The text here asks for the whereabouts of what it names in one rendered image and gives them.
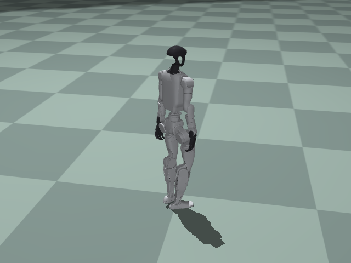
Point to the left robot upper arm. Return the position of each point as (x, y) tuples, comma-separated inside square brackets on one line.
[(160, 84)]

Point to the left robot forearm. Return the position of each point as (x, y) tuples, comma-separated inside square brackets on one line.
[(161, 110)]

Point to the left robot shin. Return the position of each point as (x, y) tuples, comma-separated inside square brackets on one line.
[(170, 177)]

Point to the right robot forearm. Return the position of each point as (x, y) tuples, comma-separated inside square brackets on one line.
[(190, 119)]

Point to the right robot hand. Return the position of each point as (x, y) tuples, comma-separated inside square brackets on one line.
[(192, 141)]

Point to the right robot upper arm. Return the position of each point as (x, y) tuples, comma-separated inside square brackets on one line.
[(187, 84)]

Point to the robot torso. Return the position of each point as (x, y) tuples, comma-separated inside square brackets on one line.
[(172, 97)]

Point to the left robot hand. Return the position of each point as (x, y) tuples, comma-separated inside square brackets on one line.
[(158, 133)]

